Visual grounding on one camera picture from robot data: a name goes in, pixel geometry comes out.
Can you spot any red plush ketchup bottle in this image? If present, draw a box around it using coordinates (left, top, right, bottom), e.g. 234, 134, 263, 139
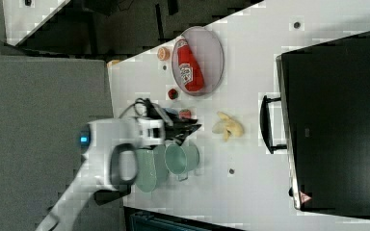
177, 38, 204, 92

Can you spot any black silver toaster oven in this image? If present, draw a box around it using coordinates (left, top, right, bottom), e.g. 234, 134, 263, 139
260, 31, 370, 219

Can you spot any round red strawberry toy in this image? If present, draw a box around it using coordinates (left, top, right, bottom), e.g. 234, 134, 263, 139
168, 89, 179, 100

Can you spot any grey oval plate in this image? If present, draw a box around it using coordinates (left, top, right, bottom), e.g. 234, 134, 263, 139
172, 26, 225, 96

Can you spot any yellow plush peeled banana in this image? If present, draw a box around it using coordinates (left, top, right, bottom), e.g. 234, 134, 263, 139
212, 112, 244, 141

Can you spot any green metal mug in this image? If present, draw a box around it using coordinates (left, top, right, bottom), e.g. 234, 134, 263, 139
165, 142, 200, 182

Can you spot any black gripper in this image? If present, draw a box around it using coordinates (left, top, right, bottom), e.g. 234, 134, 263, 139
145, 99, 201, 144

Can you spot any orange slice toy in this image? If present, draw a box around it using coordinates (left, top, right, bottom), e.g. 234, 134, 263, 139
157, 47, 171, 61

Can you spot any red strawberry with green leaves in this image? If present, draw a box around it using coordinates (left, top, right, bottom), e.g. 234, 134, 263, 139
179, 109, 192, 119

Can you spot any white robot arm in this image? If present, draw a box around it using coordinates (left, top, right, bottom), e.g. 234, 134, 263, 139
35, 98, 201, 231

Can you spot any green oval colander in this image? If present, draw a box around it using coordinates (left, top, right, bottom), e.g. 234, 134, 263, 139
135, 145, 169, 193

